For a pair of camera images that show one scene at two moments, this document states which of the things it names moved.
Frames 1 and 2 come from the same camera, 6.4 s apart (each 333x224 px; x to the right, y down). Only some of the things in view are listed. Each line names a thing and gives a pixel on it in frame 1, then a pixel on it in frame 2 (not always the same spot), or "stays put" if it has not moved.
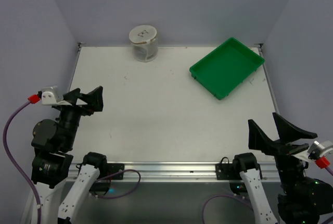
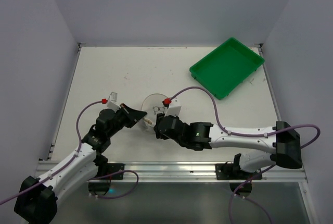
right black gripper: (283, 148) -> (158, 124)
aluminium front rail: (157, 171) stays put
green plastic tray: (227, 66) stays put
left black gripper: (75, 104) -> (127, 115)
